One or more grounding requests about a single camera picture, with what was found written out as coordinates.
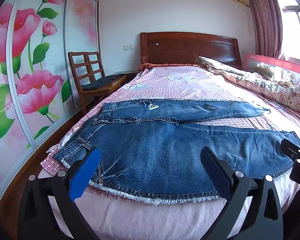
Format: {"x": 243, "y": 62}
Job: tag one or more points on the white wall switch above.
{"x": 129, "y": 47}

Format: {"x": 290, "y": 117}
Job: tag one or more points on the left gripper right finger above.
{"x": 264, "y": 218}

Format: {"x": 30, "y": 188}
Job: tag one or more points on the window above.
{"x": 290, "y": 10}

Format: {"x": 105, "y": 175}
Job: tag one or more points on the floral sliding wardrobe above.
{"x": 37, "y": 89}

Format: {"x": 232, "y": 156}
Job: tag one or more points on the dark wooden headboard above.
{"x": 184, "y": 47}

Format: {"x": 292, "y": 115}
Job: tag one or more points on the pink bed guard rail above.
{"x": 274, "y": 69}

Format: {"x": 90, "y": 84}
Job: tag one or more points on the blue denim jeans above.
{"x": 150, "y": 148}

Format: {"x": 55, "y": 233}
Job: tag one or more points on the dark clothing on chair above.
{"x": 101, "y": 82}

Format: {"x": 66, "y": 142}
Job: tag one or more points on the wooden chair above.
{"x": 86, "y": 67}

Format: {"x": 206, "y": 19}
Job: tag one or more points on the floral quilt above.
{"x": 283, "y": 92}

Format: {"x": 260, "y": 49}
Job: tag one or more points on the pink checked bed sheet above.
{"x": 192, "y": 83}

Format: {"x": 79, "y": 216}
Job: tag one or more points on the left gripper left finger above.
{"x": 36, "y": 217}

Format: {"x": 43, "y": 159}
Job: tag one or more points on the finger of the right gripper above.
{"x": 293, "y": 152}

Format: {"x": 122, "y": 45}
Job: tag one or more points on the maroon curtain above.
{"x": 268, "y": 26}

